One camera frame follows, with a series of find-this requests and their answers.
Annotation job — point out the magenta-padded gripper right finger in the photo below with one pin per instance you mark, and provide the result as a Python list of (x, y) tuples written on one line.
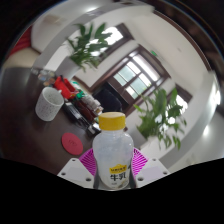
[(151, 170)]

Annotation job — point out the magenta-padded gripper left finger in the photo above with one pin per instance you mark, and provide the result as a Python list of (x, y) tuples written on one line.
[(75, 171)]

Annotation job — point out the yellow-capped clear plastic bottle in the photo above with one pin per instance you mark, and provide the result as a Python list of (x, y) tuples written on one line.
[(113, 153)]

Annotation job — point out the flat round red coaster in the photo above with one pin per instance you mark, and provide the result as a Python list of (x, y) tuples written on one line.
[(72, 144)]

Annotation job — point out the green plant in white pot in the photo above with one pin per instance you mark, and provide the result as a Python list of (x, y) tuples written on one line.
[(160, 116), (85, 50)]

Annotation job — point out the flat black case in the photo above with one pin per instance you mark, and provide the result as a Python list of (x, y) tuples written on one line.
[(76, 115)]

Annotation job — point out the white speckled cup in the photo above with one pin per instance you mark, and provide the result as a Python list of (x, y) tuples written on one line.
[(46, 106)]

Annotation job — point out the brown-framed window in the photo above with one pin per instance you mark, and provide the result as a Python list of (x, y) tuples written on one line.
[(181, 100), (115, 36)]

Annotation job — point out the black office chair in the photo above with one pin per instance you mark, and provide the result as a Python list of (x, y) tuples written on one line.
[(108, 100)]

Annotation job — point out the brown wooden glazed door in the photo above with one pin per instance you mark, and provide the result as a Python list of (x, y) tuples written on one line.
[(133, 76)]

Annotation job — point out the green exit sign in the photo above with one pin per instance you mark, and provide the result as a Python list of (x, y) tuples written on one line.
[(153, 53)]

